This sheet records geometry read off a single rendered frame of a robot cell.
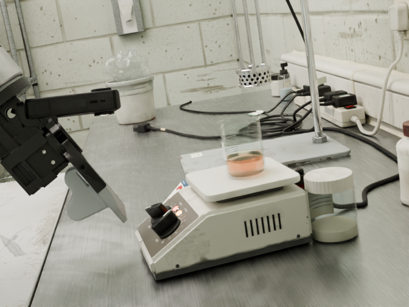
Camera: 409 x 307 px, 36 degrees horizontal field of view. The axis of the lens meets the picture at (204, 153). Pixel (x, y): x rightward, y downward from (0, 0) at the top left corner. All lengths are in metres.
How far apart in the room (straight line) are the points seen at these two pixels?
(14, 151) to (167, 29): 2.47
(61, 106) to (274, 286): 0.33
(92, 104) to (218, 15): 2.46
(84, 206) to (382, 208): 0.39
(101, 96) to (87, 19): 2.41
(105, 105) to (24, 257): 0.26
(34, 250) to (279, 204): 0.37
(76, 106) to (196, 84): 2.46
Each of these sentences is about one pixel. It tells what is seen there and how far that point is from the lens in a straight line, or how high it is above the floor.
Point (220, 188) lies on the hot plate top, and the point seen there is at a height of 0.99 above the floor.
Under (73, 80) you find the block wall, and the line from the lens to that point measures 3.20.
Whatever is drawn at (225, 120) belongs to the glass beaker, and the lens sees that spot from 0.79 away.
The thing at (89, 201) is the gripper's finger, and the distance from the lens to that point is 0.77.
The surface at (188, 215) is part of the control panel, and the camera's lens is 0.75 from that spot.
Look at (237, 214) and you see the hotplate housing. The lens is 0.73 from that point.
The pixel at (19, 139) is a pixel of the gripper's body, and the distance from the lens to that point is 0.78.
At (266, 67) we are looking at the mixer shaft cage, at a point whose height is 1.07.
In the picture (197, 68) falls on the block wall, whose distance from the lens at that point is 3.21.
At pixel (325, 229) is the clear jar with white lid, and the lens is 0.77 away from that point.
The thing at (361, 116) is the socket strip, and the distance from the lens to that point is 1.38.
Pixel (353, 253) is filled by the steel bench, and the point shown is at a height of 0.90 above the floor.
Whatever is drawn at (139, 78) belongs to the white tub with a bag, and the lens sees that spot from 1.83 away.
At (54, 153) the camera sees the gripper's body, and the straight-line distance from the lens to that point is 0.76.
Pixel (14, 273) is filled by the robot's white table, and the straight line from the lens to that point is 0.87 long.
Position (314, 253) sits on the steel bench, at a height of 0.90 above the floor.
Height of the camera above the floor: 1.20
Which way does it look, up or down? 13 degrees down
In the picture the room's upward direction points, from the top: 9 degrees counter-clockwise
